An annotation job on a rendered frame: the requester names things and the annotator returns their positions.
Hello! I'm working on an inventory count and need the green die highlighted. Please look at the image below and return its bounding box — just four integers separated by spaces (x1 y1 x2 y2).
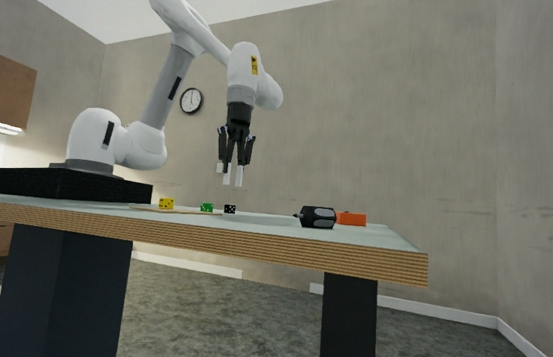
200 202 213 213

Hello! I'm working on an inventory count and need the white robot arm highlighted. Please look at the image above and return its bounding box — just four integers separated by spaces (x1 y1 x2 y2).
45 0 283 179

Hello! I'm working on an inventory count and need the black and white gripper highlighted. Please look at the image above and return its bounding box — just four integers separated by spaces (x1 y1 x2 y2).
217 103 256 187

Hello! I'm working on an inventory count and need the beige mat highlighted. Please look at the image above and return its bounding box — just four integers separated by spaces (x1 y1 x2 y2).
129 207 222 216

